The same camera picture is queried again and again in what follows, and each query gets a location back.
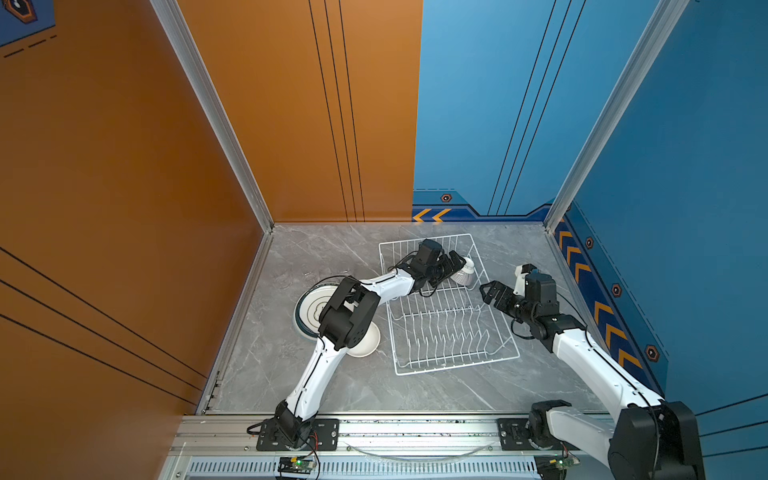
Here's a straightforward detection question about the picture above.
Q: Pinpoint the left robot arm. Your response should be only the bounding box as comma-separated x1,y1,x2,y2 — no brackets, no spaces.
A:
272,239,468,449

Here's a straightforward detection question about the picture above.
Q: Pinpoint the aluminium front rail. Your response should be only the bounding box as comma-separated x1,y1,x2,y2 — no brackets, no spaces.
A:
158,412,613,479

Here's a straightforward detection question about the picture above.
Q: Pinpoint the white wire dish rack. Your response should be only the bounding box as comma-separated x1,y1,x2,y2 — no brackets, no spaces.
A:
385,233,520,376

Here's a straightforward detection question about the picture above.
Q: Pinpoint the orange bowl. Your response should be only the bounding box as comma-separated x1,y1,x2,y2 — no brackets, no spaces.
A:
347,322,381,358

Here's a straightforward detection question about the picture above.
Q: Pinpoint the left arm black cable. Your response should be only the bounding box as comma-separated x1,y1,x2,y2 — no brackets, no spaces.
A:
245,251,439,436

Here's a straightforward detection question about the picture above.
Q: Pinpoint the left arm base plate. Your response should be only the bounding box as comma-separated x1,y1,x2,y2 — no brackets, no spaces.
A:
256,418,340,452

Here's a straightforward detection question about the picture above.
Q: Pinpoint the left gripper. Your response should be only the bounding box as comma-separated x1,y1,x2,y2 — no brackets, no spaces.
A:
424,249,467,287

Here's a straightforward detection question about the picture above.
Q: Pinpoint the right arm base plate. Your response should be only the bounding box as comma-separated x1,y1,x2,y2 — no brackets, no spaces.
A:
496,417,578,451

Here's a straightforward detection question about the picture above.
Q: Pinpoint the white plate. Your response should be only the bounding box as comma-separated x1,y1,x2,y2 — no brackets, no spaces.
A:
294,283,337,339

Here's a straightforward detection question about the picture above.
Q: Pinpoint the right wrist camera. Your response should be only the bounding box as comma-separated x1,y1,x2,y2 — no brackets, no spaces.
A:
513,263,538,296

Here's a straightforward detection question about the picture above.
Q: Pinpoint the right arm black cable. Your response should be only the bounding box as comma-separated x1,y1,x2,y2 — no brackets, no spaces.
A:
509,287,667,480

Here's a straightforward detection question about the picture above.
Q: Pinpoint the right circuit board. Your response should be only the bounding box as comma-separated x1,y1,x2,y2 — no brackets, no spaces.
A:
534,456,581,480

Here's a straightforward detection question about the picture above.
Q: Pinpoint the white small bowl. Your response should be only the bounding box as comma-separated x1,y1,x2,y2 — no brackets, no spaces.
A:
451,257,477,289

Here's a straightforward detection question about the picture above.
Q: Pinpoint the circuit board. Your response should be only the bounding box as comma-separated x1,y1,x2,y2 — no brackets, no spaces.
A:
534,456,581,480
276,456,318,479

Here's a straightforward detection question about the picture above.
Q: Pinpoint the left circuit board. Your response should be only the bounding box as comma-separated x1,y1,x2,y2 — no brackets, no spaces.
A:
276,456,318,479

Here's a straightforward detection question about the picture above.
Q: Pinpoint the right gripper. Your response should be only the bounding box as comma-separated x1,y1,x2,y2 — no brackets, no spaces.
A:
479,280,537,326

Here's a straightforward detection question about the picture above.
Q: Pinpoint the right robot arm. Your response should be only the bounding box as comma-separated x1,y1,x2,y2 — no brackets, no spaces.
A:
480,265,706,479

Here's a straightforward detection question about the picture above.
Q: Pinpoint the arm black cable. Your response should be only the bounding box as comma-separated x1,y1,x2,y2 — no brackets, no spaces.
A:
509,287,667,480
245,251,439,436

